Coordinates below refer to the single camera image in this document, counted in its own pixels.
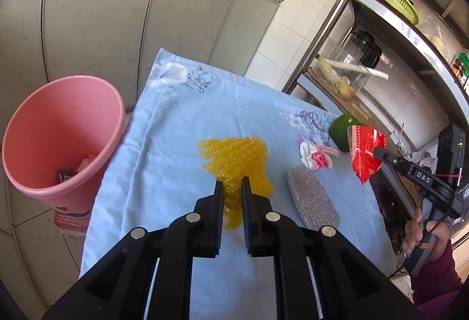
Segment light blue floral cloth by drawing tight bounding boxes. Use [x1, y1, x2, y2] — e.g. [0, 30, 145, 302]
[79, 47, 398, 320]

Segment ginger root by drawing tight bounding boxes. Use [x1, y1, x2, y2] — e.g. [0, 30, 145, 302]
[336, 76, 354, 99]

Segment green bell pepper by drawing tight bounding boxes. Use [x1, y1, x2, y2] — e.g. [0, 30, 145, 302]
[328, 114, 363, 153]

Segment red plastic packet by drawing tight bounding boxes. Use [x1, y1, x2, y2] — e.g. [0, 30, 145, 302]
[347, 125, 388, 185]

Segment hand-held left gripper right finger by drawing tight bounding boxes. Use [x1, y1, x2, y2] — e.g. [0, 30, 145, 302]
[241, 176, 426, 320]

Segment white scallion stalk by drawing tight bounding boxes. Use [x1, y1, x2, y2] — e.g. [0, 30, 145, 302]
[318, 55, 389, 82]

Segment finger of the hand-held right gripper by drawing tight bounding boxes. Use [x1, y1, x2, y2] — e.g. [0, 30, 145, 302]
[373, 147, 416, 175]

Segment black blender jug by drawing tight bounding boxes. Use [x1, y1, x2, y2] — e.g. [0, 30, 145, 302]
[344, 30, 383, 69]

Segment yellow foam fruit net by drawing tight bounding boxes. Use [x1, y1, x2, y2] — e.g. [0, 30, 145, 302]
[198, 137, 275, 231]

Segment floral crumpled wrapper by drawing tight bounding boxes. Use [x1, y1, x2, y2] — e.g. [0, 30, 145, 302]
[299, 140, 341, 171]

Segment grey kitchen cabinet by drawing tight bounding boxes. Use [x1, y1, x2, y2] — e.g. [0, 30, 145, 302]
[0, 0, 292, 115]

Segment person's right forearm purple sleeve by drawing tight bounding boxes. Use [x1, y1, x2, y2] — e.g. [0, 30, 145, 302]
[410, 239, 469, 320]

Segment white crumpled plastic bag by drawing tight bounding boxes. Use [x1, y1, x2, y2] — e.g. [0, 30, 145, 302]
[78, 154, 99, 174]

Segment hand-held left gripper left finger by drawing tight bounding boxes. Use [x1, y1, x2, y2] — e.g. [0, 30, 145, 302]
[41, 179, 225, 320]

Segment green plastic basket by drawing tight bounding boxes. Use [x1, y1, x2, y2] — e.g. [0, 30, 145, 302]
[370, 0, 419, 25]

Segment pink plastic bin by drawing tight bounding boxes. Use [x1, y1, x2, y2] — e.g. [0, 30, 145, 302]
[2, 75, 126, 233]

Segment silver scouring sponge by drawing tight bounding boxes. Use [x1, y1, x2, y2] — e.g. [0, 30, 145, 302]
[287, 165, 341, 232]

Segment metal shelf rack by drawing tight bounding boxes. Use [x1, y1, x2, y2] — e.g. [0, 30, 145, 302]
[282, 0, 469, 269]

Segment person's right hand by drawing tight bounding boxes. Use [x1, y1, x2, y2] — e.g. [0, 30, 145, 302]
[403, 209, 451, 264]

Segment clear glass container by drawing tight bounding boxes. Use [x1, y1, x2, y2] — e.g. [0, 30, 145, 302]
[316, 37, 371, 100]

